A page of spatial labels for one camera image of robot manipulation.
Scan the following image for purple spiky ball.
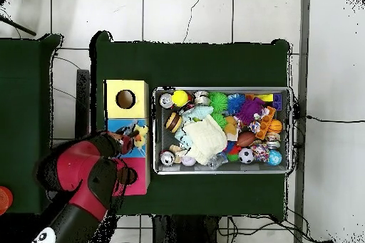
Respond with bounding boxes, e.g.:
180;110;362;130
237;97;267;125

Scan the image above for light teal cloth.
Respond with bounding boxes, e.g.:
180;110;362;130
183;105;215;124

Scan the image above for crushed silver can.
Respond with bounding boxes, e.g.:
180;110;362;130
193;90;211;106

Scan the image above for yellow tennis ball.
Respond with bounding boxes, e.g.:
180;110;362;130
172;90;190;108

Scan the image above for small orange basketball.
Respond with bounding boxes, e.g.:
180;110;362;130
267;117;284;134

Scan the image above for small soccer ball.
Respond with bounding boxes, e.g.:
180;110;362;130
238;148;256;165

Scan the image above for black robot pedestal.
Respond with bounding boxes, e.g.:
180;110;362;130
153;214;229;243

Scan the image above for yellow plush duck toy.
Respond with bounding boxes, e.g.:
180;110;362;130
130;123;150;149

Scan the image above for small toy hamburger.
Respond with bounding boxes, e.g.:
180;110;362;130
165;112;183;135

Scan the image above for cream knitted cloth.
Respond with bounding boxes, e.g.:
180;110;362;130
182;114;228;166

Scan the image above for silver can with pull tab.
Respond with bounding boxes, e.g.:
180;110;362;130
158;93;174;110

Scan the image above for black side stand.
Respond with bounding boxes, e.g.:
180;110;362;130
51;68;92;152

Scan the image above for clear shallow mesh bin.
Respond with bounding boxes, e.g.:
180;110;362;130
152;87;295;175

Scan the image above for red soda can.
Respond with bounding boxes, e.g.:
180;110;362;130
160;151;176;167

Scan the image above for red disc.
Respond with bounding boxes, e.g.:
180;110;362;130
0;185;14;215

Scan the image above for wooden box with three holes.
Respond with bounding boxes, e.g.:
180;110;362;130
104;79;151;197

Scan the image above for green spiky ball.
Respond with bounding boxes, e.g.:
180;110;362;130
209;91;229;112

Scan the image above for dark green side table cloth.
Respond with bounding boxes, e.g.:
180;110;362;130
0;34;63;215

